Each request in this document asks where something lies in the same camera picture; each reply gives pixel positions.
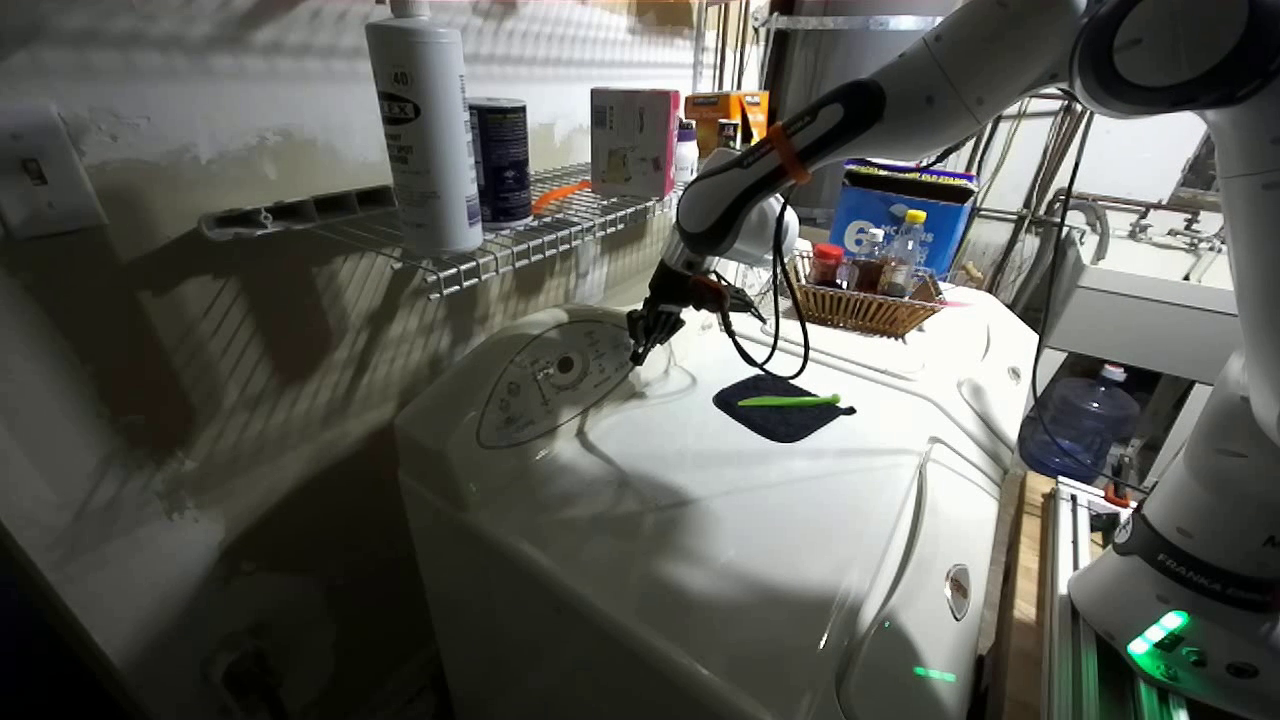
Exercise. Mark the tall white bottle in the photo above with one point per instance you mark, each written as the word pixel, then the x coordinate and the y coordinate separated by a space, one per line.
pixel 425 134

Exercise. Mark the grey water heater tank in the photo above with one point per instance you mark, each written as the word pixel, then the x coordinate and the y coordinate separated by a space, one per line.
pixel 807 52

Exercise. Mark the pink and white box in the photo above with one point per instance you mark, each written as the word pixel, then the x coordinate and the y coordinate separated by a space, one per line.
pixel 633 143

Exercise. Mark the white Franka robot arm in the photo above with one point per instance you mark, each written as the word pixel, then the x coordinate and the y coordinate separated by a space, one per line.
pixel 934 82

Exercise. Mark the aluminium frame rail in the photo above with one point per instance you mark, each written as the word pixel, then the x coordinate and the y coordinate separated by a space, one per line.
pixel 1064 612

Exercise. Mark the white dryer machine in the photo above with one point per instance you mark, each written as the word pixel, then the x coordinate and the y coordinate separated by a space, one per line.
pixel 960 353

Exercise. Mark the dark blue cloth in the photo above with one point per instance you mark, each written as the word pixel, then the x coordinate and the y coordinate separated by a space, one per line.
pixel 780 420

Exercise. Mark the dark blue can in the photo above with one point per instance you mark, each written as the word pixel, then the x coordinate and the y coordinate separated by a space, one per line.
pixel 501 163

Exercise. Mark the white wall switch plate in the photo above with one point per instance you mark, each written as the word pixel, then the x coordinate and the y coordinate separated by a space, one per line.
pixel 41 174

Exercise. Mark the red capped bottle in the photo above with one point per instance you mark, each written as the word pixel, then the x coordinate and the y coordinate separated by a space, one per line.
pixel 830 267

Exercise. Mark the white utility sink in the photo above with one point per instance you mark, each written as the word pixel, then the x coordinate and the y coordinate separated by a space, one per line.
pixel 1145 322

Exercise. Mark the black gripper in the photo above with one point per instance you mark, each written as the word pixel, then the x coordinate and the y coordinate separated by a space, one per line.
pixel 680 289

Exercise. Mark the blue water jug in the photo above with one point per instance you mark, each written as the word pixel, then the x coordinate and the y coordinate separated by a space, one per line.
pixel 1079 424

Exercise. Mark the white washing machine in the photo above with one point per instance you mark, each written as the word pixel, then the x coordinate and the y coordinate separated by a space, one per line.
pixel 722 563

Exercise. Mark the wooden board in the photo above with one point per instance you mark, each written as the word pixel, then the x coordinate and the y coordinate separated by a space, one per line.
pixel 1025 600

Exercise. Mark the orange cardboard box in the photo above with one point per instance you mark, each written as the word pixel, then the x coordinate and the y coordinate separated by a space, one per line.
pixel 722 109

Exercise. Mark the wicker basket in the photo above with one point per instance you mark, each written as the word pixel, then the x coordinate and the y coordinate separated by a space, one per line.
pixel 867 312

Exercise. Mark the small orange item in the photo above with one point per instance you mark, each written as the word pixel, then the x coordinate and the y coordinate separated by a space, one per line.
pixel 562 198

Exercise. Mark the blue detergent box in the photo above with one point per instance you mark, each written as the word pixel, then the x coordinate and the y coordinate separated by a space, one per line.
pixel 934 193

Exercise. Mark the clear yellow capped bottle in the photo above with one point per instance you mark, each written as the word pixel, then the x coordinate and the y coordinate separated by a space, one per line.
pixel 908 253

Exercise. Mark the green pen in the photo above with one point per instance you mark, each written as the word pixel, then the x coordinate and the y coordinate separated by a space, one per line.
pixel 785 402

